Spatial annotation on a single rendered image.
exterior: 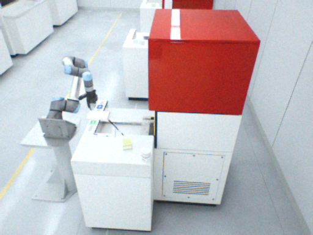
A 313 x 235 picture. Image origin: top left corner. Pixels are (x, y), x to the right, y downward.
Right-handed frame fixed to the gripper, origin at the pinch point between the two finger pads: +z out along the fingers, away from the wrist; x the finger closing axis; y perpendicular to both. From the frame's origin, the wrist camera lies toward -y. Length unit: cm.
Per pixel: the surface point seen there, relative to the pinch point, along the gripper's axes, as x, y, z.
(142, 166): -50, 52, 17
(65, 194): -13, -39, 106
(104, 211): -50, 17, 77
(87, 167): -50, 8, 21
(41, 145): -19, -43, 29
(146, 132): -1, 50, 23
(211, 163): -15, 111, 44
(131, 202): -50, 41, 61
